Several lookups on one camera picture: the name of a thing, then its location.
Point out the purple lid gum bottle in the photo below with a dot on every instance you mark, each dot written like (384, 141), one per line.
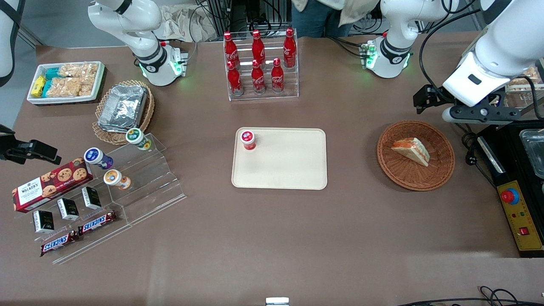
(97, 156)

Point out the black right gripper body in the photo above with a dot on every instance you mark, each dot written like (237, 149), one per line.
(12, 149)

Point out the bagged cracker snack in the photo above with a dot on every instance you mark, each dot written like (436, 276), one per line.
(528, 78)

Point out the orange lid gum bottle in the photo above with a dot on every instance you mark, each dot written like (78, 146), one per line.
(114, 178)

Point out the teal snack packet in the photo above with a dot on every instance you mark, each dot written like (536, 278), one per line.
(53, 73)
(47, 88)

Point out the stack of foil containers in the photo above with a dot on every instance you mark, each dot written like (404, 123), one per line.
(123, 108)

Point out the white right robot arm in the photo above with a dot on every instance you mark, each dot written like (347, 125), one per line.
(140, 25)

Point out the white rectangular snack bin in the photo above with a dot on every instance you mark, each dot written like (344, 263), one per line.
(100, 80)

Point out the triangular sandwich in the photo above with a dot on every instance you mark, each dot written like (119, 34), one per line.
(414, 151)

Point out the red Walkers cookie box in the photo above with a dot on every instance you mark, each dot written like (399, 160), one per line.
(51, 185)

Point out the Snickers bar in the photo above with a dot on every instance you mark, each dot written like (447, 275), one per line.
(97, 222)
(59, 242)

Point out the crumpled beige paper bag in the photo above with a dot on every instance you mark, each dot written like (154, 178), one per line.
(187, 23)

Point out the black appliance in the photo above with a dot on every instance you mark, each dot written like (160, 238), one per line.
(514, 170)

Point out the clear bag of rice crackers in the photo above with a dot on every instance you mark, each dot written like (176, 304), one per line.
(87, 87)
(78, 69)
(63, 87)

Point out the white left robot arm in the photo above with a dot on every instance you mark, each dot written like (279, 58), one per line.
(497, 42)

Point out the brown round wicker basket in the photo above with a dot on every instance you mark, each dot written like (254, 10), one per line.
(408, 176)

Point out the green lid gum bottle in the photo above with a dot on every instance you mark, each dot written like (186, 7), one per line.
(137, 137)

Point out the black equipment rack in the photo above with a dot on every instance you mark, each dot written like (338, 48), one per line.
(255, 15)

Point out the person in jeans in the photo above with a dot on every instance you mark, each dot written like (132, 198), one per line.
(318, 19)

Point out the cream plastic tray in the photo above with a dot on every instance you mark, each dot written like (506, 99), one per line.
(284, 165)

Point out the clear acrylic bottle stand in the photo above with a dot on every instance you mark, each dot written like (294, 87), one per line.
(293, 83)

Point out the clear plastic container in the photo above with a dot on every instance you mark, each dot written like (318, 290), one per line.
(534, 153)

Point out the light wicker basket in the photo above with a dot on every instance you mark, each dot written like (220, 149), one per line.
(146, 114)

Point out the clear acrylic step stand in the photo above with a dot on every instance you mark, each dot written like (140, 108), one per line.
(157, 182)

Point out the yellow control panel box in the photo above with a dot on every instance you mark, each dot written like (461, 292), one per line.
(520, 216)

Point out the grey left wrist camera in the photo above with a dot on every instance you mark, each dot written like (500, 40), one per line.
(480, 114)

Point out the yellow snack packet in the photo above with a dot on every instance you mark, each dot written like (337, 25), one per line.
(38, 86)

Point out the red cola bottle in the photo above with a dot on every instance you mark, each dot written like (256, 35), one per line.
(234, 80)
(230, 51)
(258, 78)
(289, 51)
(277, 78)
(258, 49)

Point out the red emergency stop button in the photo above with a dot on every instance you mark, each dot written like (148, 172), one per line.
(510, 196)

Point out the small black white box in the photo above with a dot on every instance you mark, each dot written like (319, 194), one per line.
(68, 208)
(43, 221)
(91, 198)

